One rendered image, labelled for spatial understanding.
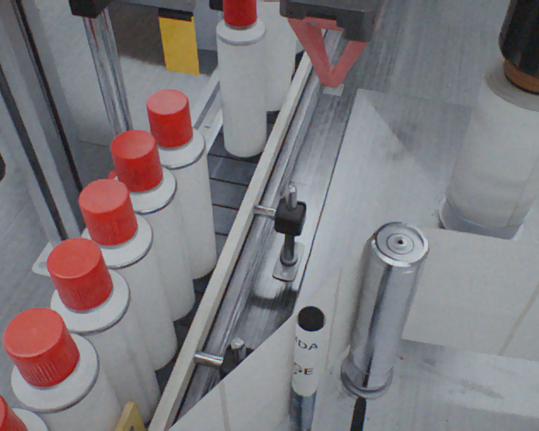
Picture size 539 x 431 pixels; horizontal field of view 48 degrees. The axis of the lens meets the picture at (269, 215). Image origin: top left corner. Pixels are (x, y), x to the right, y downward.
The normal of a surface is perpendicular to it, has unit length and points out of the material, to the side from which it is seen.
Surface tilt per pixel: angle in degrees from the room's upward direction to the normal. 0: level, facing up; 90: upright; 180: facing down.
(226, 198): 0
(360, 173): 0
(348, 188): 0
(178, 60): 90
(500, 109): 92
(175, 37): 90
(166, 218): 90
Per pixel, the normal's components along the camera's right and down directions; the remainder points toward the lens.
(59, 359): 0.83, 0.42
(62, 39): 0.00, -0.66
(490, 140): -0.78, 0.48
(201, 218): 0.65, 0.57
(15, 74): -0.26, 0.72
